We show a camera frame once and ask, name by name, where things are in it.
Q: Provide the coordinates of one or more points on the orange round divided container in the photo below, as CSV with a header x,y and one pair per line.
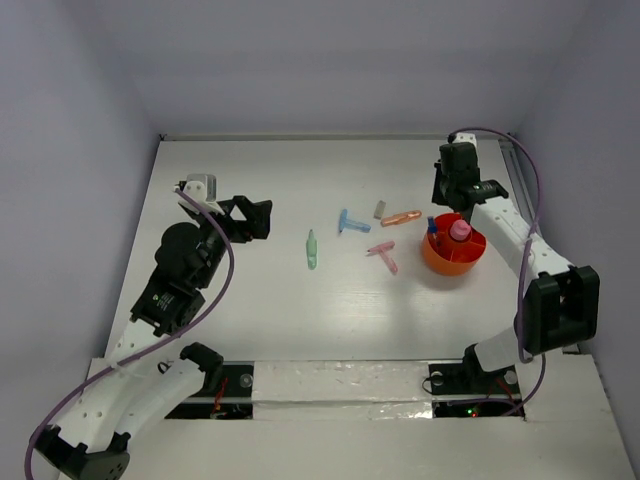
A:
x,y
452,258

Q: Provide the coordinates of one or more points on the orange translucent pen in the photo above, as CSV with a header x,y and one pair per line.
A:
x,y
401,218

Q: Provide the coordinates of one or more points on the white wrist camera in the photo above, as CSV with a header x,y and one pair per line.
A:
x,y
200,188
462,137

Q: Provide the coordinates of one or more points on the blue white glue bottle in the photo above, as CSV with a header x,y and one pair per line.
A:
x,y
432,232

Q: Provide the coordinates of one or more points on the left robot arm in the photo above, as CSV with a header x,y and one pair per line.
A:
x,y
153,367

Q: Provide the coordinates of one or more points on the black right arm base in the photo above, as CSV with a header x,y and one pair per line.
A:
x,y
466,377

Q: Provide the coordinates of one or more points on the pink translucent pen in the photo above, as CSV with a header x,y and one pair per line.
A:
x,y
382,250

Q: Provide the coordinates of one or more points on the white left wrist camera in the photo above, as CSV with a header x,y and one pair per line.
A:
x,y
200,188

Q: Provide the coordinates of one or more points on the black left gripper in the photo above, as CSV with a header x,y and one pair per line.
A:
x,y
255,214

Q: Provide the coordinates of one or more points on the green translucent pen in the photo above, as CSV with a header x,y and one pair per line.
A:
x,y
312,250

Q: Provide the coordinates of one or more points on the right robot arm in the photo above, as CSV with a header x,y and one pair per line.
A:
x,y
557,301

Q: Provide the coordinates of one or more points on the blue translucent pen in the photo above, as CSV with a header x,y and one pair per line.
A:
x,y
346,223

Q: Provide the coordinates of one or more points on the grey eraser block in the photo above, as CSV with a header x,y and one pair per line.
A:
x,y
379,210

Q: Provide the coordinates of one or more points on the pink round eraser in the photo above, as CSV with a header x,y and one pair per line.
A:
x,y
460,230

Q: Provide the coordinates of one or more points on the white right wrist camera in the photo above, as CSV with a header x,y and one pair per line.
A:
x,y
462,137

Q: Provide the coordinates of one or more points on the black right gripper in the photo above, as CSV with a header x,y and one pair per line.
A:
x,y
438,195

